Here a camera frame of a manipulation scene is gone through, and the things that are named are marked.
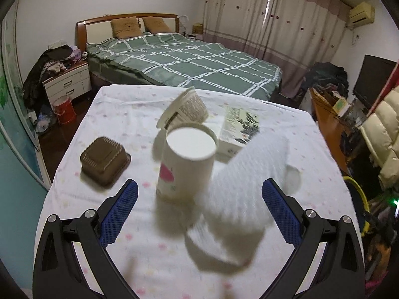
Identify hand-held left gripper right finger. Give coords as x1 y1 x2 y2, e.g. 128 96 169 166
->
262 178 365 299

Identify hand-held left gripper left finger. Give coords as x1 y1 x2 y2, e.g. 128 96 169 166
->
33 179 139 299

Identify white foam wrap sheet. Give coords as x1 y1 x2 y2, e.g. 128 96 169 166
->
199 135 303 256

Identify yellow rimmed dark trash bin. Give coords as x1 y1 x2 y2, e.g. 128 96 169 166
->
343 176 371 234

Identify printed instant noodle cup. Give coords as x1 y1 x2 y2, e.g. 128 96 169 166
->
157 86 209 130

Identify brown plastic container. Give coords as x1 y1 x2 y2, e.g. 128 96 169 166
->
80 136 131 189

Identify white paper cup pink print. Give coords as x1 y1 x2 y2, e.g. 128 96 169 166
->
156 123 218 200

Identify white floral tablecloth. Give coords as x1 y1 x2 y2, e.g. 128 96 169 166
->
34 84 365 299

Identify white box green print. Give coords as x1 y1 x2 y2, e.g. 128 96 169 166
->
216 105 261 159

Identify wooden cabinet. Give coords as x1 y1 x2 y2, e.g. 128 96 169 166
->
309 87 353 175

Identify red bucket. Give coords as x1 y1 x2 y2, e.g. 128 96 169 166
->
52 95 76 124

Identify plastic bags on floor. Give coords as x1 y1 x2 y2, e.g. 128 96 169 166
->
34 104 57 133

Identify cream puffer jacket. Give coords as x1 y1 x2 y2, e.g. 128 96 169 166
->
358 85 399 190

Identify glass sliding wardrobe door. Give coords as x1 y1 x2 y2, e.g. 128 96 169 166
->
0 15 52 200

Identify white nightstand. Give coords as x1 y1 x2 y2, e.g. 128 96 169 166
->
42 61 92 105

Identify dark clothes pile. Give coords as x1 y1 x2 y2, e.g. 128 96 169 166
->
301 62 349 100

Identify black television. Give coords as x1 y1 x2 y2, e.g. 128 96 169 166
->
353 54 397 109

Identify clothes pile on nightstand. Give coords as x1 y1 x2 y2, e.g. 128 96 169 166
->
23 45 85 109

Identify green plaid duvet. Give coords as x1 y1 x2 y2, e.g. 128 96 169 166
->
86 33 283 97

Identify brown pillow with face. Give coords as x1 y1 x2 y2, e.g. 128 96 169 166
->
110 16 144 39

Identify bed with green quilt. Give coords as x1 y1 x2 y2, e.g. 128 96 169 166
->
76 13 283 100

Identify plain brown pillow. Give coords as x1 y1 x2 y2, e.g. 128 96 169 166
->
142 16 173 34

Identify beige pink curtain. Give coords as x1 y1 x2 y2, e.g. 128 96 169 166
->
202 0 351 98

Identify cream air conditioner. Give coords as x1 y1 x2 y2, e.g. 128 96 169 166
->
348 1 375 27

